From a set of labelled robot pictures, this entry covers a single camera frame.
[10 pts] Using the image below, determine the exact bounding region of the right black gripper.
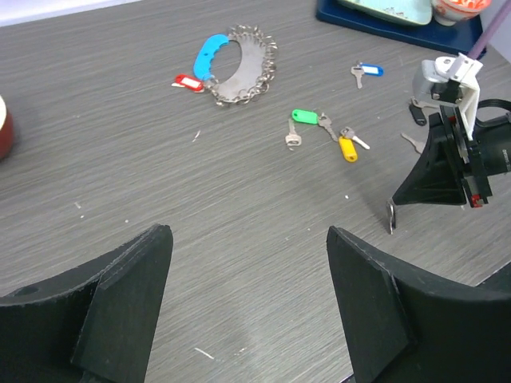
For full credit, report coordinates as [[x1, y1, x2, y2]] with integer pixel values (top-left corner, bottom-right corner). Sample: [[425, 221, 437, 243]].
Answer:
[[392, 99, 510, 208]]

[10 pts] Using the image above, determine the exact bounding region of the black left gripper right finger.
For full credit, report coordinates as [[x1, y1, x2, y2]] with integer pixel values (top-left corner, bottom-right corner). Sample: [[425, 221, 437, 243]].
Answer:
[[327, 227, 510, 382]]

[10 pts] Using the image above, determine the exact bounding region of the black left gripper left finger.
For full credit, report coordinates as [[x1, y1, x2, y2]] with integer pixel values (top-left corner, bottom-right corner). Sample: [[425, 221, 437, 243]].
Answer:
[[1, 224, 173, 382]]

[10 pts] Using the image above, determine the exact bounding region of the silver key with ring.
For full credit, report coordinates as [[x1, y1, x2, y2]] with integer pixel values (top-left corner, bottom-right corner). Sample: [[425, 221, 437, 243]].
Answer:
[[284, 118, 302, 151]]

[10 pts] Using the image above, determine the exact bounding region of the metal crescent keyring holder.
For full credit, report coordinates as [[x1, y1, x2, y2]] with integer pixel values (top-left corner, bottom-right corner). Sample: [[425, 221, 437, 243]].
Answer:
[[193, 25, 278, 106]]

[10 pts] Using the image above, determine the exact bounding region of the black key tag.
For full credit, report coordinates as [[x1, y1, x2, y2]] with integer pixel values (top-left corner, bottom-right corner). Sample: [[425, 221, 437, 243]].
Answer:
[[386, 199, 397, 235], [409, 103, 427, 126]]

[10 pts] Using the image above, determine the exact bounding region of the loose silver key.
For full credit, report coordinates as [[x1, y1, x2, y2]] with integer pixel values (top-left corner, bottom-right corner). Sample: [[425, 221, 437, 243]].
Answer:
[[401, 132, 426, 154]]

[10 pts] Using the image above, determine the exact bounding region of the yellow key tag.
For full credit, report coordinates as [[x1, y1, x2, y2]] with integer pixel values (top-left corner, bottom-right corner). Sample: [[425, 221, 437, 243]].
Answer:
[[339, 136, 358, 163]]

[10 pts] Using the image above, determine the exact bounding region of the silver key by yellow tag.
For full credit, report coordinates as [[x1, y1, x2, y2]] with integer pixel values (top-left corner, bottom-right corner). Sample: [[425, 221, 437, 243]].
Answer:
[[340, 127, 370, 150]]

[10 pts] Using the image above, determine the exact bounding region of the silver key by green tag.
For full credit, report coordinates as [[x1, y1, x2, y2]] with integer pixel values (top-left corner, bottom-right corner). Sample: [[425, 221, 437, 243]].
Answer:
[[318, 113, 339, 142]]

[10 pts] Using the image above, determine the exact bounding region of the blue key tag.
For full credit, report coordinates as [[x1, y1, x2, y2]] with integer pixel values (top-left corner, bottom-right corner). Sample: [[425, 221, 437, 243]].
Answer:
[[360, 63, 384, 77]]

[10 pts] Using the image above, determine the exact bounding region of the silver key by blue tag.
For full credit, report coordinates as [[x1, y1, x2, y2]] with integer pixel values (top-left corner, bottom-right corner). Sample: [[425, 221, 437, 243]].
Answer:
[[351, 65, 364, 89]]

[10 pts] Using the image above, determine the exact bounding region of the green key tag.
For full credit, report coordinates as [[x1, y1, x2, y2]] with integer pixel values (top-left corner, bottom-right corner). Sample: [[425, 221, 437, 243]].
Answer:
[[291, 109, 319, 124]]

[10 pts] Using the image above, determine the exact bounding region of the dark blue tray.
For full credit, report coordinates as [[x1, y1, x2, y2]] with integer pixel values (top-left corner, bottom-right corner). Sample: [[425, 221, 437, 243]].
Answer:
[[316, 0, 483, 54]]

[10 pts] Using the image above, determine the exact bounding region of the red patterned bowl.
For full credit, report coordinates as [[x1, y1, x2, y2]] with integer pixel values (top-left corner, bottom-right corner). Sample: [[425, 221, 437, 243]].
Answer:
[[430, 0, 492, 26]]

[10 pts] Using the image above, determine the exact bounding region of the light green divided dish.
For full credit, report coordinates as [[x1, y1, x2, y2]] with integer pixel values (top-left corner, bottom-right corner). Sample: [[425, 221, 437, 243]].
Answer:
[[337, 0, 433, 26]]

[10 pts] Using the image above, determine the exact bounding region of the white and red bowl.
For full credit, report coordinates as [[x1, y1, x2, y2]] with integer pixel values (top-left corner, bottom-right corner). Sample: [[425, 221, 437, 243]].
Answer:
[[0, 97, 14, 160]]

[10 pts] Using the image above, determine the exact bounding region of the red key tag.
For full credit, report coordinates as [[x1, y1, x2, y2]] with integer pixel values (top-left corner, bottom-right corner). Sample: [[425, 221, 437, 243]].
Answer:
[[172, 73, 204, 93]]

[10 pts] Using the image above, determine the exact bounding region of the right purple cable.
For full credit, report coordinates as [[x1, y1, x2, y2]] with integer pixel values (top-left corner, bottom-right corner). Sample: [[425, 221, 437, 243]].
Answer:
[[469, 0, 511, 61]]

